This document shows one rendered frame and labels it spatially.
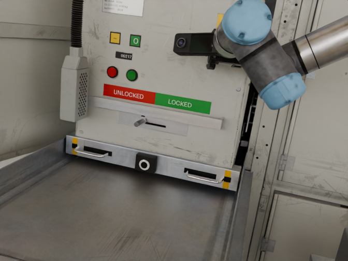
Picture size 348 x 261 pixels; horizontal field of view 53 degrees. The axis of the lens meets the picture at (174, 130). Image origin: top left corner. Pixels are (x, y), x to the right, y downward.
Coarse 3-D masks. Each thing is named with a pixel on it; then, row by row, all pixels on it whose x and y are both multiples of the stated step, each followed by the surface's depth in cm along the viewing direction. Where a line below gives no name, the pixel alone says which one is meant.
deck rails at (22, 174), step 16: (64, 144) 110; (32, 160) 95; (48, 160) 102; (64, 160) 109; (0, 176) 83; (16, 176) 89; (32, 176) 96; (0, 192) 85; (16, 192) 86; (240, 192) 102; (224, 208) 92; (224, 224) 84; (224, 240) 77; (224, 256) 72
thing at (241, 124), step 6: (264, 0) 97; (246, 84) 92; (246, 90) 97; (246, 96) 106; (240, 114) 94; (240, 120) 95; (162, 126) 103; (240, 126) 103; (240, 132) 112; (240, 138) 124; (234, 150) 97; (234, 156) 100
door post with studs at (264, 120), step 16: (288, 0) 103; (288, 16) 105; (288, 32) 106; (256, 112) 114; (272, 112) 113; (256, 128) 116; (272, 128) 114; (256, 144) 117; (256, 160) 118; (256, 176) 119; (256, 192) 121; (256, 208) 122
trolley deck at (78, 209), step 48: (48, 192) 89; (96, 192) 92; (144, 192) 96; (192, 192) 99; (0, 240) 69; (48, 240) 70; (96, 240) 72; (144, 240) 74; (192, 240) 77; (240, 240) 79
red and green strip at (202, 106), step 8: (104, 88) 103; (112, 88) 102; (120, 88) 101; (128, 88) 101; (112, 96) 103; (120, 96) 102; (128, 96) 101; (136, 96) 101; (144, 96) 100; (152, 96) 99; (160, 96) 99; (168, 96) 98; (176, 96) 98; (160, 104) 99; (168, 104) 99; (176, 104) 98; (184, 104) 97; (192, 104) 97; (200, 104) 96; (208, 104) 96; (200, 112) 97; (208, 112) 96
